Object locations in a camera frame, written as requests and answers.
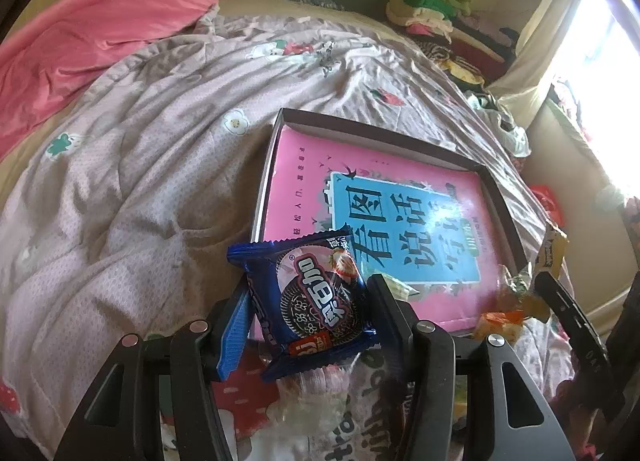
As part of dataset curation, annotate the gold yellow snack packet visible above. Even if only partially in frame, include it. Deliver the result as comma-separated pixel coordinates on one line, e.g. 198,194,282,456
532,224,571,272

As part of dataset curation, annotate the white plastic bag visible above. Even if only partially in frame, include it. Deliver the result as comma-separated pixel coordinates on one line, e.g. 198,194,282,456
467,91,531,157

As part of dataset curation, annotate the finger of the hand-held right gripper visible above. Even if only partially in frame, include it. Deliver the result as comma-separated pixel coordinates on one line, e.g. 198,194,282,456
532,271,616,392

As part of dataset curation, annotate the dark patterned cloth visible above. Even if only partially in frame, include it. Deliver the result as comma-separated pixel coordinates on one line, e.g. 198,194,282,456
285,0,351,12

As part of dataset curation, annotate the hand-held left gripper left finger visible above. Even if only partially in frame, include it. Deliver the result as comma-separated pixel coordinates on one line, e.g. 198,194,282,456
55,286,251,461

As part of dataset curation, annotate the pink quilt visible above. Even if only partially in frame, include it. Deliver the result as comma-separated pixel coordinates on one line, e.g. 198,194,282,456
0,0,226,162

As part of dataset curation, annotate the dark cardboard box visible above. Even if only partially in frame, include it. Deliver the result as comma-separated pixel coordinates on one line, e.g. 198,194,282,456
250,108,531,342

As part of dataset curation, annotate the beige bed sheet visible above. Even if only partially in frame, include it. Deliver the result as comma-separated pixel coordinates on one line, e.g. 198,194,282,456
220,0,401,27

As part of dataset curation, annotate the shiny clear snack wrapper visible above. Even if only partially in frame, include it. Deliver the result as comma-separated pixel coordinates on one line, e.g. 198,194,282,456
497,263,551,314

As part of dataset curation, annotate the blue cookie packet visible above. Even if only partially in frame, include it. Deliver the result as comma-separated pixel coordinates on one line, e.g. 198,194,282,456
227,224,379,382

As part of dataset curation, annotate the red plastic bag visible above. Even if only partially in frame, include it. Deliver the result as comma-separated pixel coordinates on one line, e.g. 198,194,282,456
530,184,563,227

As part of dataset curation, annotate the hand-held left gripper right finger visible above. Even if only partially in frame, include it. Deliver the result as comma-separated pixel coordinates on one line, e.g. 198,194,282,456
367,273,576,461

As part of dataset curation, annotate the light green snack packet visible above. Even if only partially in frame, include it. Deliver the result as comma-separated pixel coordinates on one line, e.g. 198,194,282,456
372,273,416,299

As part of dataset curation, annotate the cream curtain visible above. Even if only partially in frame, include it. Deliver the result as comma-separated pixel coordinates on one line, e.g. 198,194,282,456
487,0,621,127

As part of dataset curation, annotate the strawberry print plastic bag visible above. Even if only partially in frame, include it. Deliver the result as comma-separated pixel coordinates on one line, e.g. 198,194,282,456
160,341,471,461

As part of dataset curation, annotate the clear plastic wrapper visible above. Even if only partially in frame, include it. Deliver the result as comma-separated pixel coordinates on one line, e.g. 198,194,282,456
270,366,361,442

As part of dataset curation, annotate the floral print blanket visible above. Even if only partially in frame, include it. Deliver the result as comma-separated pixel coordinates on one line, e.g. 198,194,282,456
0,16,576,461

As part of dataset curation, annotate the orange rice cracker packet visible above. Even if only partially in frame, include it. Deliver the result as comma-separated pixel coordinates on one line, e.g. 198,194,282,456
472,310,531,342

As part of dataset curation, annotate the pile of folded clothes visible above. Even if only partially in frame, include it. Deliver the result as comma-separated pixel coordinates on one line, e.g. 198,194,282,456
385,0,521,87

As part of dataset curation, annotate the floral patterned cloth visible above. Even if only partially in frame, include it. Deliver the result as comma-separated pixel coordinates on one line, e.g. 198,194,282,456
547,76,606,152

